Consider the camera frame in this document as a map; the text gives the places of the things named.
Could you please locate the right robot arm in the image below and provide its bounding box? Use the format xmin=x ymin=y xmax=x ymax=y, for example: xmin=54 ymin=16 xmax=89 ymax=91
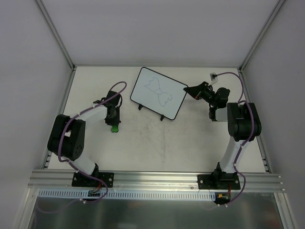
xmin=183 ymin=82 xmax=262 ymax=189

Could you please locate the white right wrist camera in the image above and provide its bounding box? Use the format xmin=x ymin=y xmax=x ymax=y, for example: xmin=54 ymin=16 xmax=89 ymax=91
xmin=210 ymin=73 xmax=218 ymax=85

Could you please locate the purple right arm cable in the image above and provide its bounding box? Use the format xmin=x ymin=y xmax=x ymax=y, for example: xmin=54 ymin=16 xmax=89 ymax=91
xmin=202 ymin=71 xmax=254 ymax=210

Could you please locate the left aluminium frame profile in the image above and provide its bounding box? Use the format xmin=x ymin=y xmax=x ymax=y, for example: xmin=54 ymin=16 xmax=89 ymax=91
xmin=31 ymin=0 xmax=72 ymax=168

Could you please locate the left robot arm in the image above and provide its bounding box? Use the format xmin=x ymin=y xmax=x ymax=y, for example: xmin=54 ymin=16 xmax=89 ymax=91
xmin=47 ymin=91 xmax=122 ymax=186

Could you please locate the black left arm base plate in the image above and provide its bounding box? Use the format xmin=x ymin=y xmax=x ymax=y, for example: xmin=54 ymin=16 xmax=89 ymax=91
xmin=71 ymin=172 xmax=114 ymax=188

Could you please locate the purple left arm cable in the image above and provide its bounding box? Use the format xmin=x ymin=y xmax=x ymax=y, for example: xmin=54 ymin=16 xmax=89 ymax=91
xmin=35 ymin=82 xmax=127 ymax=213

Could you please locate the white slotted cable duct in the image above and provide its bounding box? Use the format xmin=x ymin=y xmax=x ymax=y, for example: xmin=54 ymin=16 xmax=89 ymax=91
xmin=38 ymin=188 xmax=216 ymax=201

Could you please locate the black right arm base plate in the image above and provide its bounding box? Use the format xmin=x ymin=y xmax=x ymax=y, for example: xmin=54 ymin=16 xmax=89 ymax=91
xmin=197 ymin=173 xmax=241 ymax=190

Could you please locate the white board with black frame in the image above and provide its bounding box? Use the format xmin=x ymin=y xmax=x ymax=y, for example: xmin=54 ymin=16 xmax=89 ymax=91
xmin=130 ymin=67 xmax=188 ymax=120

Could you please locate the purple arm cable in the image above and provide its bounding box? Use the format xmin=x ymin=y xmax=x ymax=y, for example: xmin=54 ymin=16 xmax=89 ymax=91
xmin=35 ymin=82 xmax=127 ymax=213
xmin=202 ymin=71 xmax=254 ymax=210

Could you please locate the right aluminium frame profile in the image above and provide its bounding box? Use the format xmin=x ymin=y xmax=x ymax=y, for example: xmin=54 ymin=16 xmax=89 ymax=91
xmin=240 ymin=0 xmax=288 ymax=173

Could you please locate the aluminium front rail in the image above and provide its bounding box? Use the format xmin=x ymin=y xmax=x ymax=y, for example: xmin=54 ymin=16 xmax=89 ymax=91
xmin=28 ymin=169 xmax=286 ymax=193

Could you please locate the green bone-shaped eraser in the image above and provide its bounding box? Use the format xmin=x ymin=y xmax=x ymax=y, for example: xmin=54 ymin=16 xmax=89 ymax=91
xmin=111 ymin=125 xmax=119 ymax=133

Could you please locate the aluminium frame profile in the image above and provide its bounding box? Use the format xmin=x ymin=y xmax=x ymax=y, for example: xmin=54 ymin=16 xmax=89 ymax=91
xmin=31 ymin=0 xmax=72 ymax=168
xmin=240 ymin=0 xmax=288 ymax=173

